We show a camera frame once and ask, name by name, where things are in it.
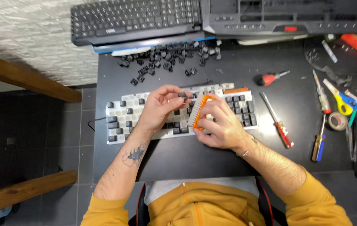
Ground roll of tape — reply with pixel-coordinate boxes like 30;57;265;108
328;112;348;131

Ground white t-shirt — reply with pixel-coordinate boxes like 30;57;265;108
144;176;260;206

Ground long red clear-handled screwdriver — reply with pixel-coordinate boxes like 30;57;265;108
260;92;295;149

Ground black keyboard cable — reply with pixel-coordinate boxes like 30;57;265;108
87;116;107;132

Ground yellow and blue scissors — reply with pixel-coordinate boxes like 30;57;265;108
323;78;357;116

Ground wooden furniture beam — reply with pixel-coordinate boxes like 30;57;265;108
0;42;82;103
0;170;79;217

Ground metal tweezers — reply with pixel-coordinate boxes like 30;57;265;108
346;125;356;162

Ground yellow and blue-handled screwdriver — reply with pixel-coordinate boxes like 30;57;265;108
311;114;327;162

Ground person's right hand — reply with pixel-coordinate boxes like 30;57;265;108
193;94;255;152

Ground clear-handled screwdriver with red end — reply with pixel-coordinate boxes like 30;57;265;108
312;69;332;114

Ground black full keyboard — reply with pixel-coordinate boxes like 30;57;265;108
70;0;205;47

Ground orange cleaning brush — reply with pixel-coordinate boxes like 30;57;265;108
187;94;216;131

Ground mustard yellow hoodie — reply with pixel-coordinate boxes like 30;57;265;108
80;166;354;226

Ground person's left hand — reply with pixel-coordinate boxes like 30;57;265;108
135;84;194;135

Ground white keyboard with missing keys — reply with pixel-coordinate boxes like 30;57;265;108
106;83;259;145

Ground stubby red-handled screwdriver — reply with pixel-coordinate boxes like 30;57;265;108
258;70;291;87

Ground white pen-shaped stick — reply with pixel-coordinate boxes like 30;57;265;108
321;40;338;64

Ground black chair with red trim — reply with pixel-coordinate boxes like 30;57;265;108
128;176;290;226

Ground pile of loose black keycaps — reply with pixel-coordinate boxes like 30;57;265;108
117;40;222;86

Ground blue-edged flat board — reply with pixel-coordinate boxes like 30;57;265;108
92;36;217;55

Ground round black tray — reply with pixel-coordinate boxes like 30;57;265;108
303;34;357;77

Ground black empty keyboard frame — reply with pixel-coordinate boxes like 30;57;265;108
202;0;357;37

